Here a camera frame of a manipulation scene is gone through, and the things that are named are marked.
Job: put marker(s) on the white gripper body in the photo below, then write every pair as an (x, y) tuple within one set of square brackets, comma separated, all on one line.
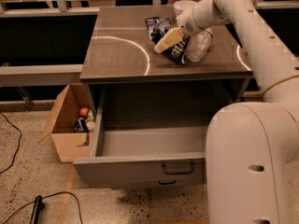
[(186, 22)]

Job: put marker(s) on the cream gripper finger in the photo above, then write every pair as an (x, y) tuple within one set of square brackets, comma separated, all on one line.
[(171, 38)]

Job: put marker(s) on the blue Kettle chip bag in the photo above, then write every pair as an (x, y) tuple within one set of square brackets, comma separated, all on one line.
[(177, 52)]

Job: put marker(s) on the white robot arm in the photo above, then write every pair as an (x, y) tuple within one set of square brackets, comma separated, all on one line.
[(248, 144)]

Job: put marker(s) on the grey drawer cabinet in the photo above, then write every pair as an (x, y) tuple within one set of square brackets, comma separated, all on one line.
[(226, 90)]

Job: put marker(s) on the open grey top drawer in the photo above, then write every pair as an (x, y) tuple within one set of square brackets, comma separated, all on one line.
[(137, 131)]

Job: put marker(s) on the white ceramic bowl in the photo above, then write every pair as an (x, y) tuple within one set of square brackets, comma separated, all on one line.
[(182, 5)]

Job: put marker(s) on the clear plastic water bottle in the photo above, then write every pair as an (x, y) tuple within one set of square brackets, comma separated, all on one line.
[(198, 46)]

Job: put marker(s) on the small dark snack packet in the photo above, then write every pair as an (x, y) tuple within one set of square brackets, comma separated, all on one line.
[(151, 22)]

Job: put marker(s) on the green item in box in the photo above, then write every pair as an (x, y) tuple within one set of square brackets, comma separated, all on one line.
[(90, 116)]

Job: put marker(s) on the red apple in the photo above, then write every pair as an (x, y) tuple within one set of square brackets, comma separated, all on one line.
[(84, 111)]

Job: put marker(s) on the blue soda can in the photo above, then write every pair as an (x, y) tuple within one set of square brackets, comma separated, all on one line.
[(80, 126)]

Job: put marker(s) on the open cardboard box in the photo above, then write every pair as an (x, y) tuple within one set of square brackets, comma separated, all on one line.
[(61, 124)]

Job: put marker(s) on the grey metal rail frame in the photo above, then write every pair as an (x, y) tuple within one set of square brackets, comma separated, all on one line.
[(40, 73)]

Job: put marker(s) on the black top drawer handle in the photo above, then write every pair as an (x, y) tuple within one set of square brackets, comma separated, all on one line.
[(178, 168)]

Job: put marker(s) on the black drawer handle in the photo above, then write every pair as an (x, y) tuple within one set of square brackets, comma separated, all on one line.
[(178, 168), (165, 183)]

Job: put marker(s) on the black lower drawer handle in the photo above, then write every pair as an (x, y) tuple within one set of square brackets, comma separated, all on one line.
[(165, 183)]

